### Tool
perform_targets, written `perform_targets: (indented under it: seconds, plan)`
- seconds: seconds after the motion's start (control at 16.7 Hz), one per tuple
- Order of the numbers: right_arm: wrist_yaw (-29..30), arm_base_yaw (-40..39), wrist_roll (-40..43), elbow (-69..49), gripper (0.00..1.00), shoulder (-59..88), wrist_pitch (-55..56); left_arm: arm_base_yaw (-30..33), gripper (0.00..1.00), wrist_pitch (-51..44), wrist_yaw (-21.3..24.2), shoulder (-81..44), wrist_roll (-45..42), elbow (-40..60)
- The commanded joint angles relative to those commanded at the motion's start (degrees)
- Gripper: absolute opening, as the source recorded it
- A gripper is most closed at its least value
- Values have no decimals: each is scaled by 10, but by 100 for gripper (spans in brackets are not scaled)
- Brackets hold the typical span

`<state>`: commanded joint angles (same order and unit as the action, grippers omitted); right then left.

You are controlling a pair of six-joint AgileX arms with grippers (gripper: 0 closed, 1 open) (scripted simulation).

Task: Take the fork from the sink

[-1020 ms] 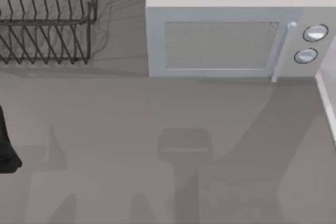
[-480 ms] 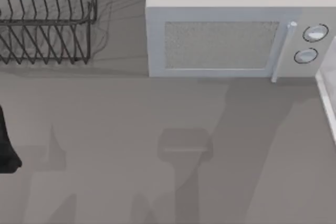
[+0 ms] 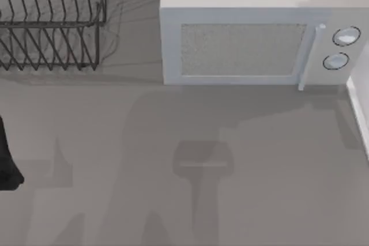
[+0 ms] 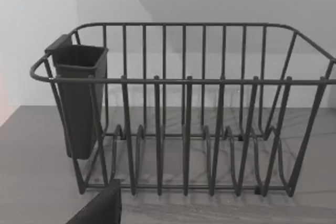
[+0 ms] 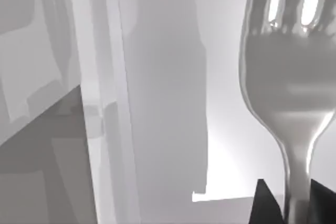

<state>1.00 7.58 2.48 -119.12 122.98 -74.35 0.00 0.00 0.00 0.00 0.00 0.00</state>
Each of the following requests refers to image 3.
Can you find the microwave oven door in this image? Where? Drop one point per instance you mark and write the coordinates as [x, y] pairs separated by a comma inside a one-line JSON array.
[[173, 47]]

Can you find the small microwave knob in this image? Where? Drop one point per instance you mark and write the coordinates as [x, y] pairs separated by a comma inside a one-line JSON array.
[[335, 61]]

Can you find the large microwave knob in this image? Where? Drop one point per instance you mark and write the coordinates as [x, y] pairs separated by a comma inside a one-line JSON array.
[[346, 36]]

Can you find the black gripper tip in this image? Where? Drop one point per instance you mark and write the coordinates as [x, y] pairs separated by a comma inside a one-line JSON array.
[[6, 165]]

